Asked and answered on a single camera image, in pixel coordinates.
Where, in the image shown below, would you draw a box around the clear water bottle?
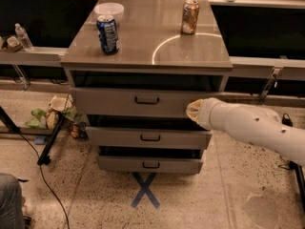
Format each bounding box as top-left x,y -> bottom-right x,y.
15,23 -> 34,52

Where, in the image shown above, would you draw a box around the grey middle drawer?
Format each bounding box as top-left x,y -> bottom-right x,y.
86,127 -> 212,150

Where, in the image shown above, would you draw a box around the gold soda can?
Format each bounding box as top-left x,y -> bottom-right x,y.
181,0 -> 200,34

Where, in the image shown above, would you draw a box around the blue tape cross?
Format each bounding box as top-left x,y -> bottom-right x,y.
131,172 -> 160,209

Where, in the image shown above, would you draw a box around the black tripod leg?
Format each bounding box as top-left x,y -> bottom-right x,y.
37,114 -> 64,166

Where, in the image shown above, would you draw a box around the person leg grey trousers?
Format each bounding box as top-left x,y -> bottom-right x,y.
0,173 -> 25,229

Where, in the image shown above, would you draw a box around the grey bottom drawer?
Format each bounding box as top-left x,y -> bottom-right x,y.
97,146 -> 203,175

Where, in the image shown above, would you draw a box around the bowl on left shelf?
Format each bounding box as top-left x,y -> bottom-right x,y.
0,35 -> 22,52

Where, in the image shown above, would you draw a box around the grey drawer cabinet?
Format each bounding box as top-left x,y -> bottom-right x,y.
60,0 -> 234,132

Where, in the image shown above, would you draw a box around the blue soda can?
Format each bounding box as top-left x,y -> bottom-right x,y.
96,15 -> 119,54

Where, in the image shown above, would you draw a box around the grey top drawer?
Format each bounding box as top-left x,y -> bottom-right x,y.
70,87 -> 222,118

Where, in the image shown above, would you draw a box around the grey drawer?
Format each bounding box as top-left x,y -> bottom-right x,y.
97,146 -> 203,175
86,127 -> 212,150
70,87 -> 222,118

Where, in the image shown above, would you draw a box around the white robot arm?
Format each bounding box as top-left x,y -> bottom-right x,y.
186,97 -> 305,166

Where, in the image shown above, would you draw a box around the black floor cable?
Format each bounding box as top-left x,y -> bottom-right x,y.
17,131 -> 71,229

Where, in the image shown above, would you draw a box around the black power adapter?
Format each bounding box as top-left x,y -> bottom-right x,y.
282,114 -> 293,127

